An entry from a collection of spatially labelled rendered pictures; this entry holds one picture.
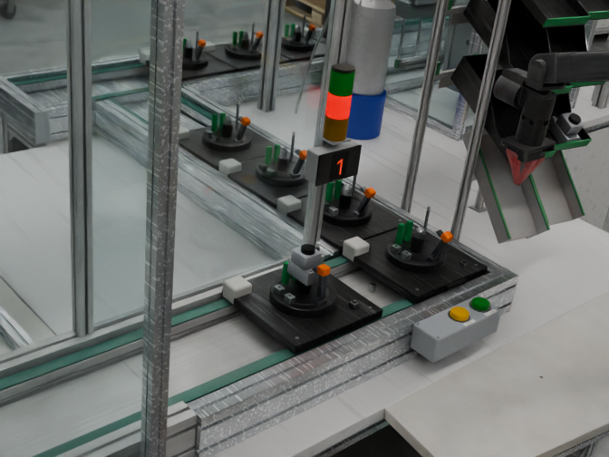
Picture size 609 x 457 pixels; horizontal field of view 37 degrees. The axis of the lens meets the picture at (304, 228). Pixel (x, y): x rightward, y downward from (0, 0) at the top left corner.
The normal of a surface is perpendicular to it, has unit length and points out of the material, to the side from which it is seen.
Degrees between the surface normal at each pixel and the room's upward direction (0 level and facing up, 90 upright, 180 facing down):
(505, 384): 0
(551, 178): 45
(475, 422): 0
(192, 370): 0
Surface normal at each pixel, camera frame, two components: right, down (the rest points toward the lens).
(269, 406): 0.65, 0.43
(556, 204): 0.44, -0.29
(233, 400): 0.11, -0.87
